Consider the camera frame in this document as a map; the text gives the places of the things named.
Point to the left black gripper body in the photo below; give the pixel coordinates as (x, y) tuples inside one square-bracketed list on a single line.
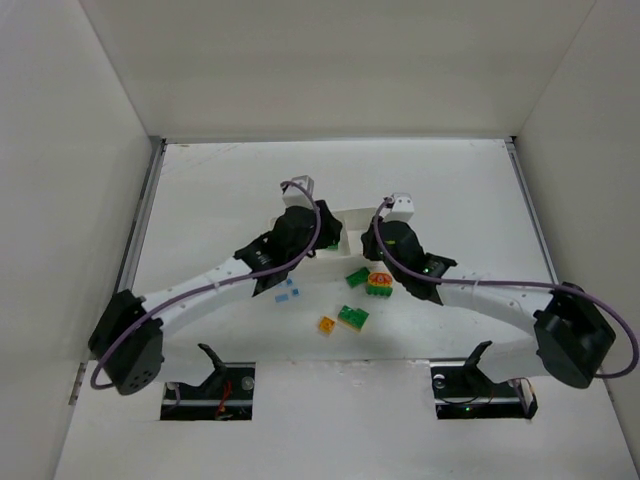
[(327, 226)]

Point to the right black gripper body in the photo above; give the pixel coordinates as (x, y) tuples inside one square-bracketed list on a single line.
[(373, 241)]

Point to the green long lego brick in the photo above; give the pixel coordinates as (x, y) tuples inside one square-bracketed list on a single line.
[(358, 277)]

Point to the small orange lego brick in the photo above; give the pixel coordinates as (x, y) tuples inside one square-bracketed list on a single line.
[(326, 325)]

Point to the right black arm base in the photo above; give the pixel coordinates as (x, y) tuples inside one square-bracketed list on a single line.
[(462, 392)]

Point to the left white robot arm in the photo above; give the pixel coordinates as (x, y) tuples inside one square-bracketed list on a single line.
[(128, 340)]

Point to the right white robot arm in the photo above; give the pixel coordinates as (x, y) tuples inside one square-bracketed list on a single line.
[(567, 338)]

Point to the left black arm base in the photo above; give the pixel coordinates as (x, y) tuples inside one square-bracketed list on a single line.
[(225, 395)]

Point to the white three-compartment bin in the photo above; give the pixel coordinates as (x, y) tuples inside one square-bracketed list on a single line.
[(355, 222)]

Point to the orange flower green lego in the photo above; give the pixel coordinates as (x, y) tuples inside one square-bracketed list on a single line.
[(379, 284)]

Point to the green yellow stacked lego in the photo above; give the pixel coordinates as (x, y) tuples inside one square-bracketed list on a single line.
[(353, 318)]

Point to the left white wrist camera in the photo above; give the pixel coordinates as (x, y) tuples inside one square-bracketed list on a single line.
[(298, 191)]

